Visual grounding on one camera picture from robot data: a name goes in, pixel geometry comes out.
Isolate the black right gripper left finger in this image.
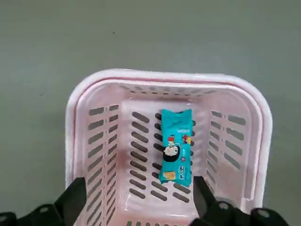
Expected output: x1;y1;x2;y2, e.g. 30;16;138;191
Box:
0;178;86;226

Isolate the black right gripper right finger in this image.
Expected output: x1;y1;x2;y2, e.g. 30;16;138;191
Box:
190;176;289;226

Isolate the teal snack packet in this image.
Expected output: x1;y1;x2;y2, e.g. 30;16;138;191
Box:
159;108;194;186

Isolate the pink plastic basket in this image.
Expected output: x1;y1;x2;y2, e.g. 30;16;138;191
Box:
65;68;273;226

